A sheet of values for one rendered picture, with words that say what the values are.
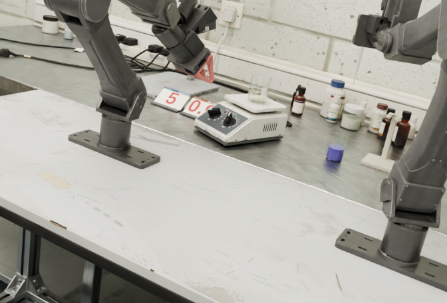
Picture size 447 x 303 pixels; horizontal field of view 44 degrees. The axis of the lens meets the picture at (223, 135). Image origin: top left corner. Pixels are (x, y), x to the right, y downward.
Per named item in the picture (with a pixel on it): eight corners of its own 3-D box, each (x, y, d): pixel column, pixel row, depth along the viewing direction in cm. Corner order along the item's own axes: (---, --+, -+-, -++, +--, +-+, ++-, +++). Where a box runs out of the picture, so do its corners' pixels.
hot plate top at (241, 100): (253, 113, 132) (254, 109, 131) (221, 98, 140) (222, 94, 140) (288, 110, 139) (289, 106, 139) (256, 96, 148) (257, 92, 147)
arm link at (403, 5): (378, -17, 107) (399, -13, 95) (421, -9, 107) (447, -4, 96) (363, 42, 110) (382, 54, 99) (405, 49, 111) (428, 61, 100)
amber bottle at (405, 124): (407, 145, 156) (416, 113, 153) (402, 147, 153) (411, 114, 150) (394, 140, 158) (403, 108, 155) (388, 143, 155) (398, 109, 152)
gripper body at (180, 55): (186, 43, 133) (169, 22, 127) (213, 54, 126) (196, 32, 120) (169, 63, 131) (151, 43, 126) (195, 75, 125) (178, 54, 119)
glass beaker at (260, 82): (271, 105, 140) (277, 74, 137) (260, 107, 135) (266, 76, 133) (251, 98, 143) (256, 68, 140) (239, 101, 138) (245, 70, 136)
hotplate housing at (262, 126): (225, 147, 129) (231, 115, 126) (191, 128, 138) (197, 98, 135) (290, 139, 143) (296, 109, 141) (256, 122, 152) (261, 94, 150)
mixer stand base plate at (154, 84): (169, 103, 155) (169, 100, 155) (114, 84, 164) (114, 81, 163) (220, 88, 181) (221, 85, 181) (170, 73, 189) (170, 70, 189)
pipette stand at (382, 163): (392, 173, 131) (407, 123, 127) (360, 163, 135) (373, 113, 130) (399, 165, 138) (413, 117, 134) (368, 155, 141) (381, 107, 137)
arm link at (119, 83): (124, 88, 119) (64, -33, 92) (150, 96, 117) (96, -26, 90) (108, 111, 116) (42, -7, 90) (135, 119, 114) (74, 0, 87)
